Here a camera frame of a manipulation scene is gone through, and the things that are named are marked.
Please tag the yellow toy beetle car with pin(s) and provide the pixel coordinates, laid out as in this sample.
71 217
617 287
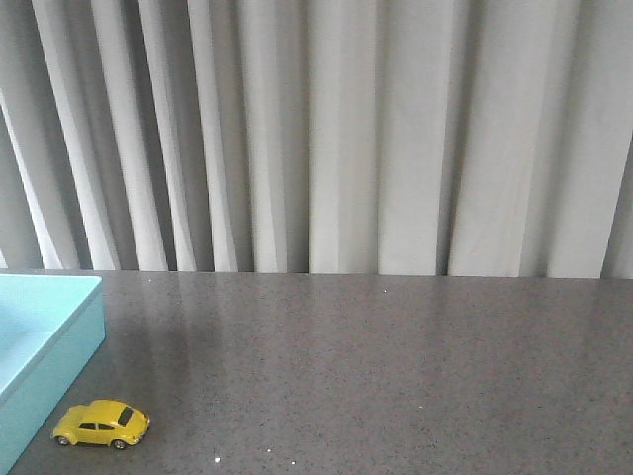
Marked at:
103 422

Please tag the light blue storage box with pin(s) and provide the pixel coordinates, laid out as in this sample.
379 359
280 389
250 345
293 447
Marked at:
51 325

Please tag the grey pleated curtain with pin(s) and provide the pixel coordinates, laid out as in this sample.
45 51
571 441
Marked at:
459 138

